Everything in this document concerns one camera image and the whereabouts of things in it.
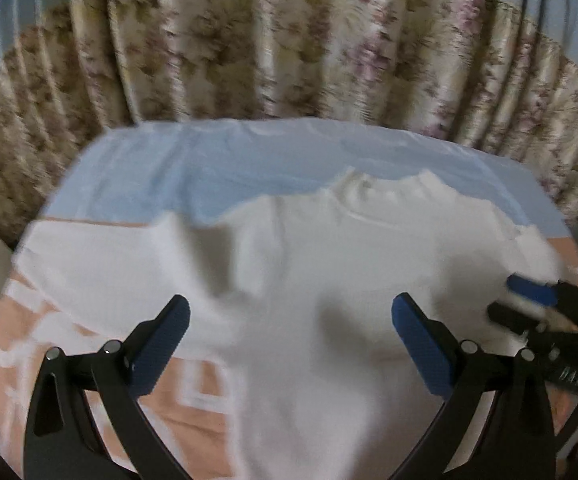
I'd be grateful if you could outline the orange white patterned blanket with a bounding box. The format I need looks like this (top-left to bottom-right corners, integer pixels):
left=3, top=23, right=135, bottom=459
left=0, top=216, right=578, bottom=480

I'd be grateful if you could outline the light blue bed sheet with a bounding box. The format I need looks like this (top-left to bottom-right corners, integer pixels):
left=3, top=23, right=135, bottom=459
left=43, top=118, right=570, bottom=238

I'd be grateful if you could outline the floral beige curtain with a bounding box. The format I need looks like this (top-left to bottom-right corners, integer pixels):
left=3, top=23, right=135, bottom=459
left=0, top=0, right=578, bottom=244

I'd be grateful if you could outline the white knit sweater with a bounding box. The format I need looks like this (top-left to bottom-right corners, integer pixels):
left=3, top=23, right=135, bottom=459
left=11, top=168, right=566, bottom=480

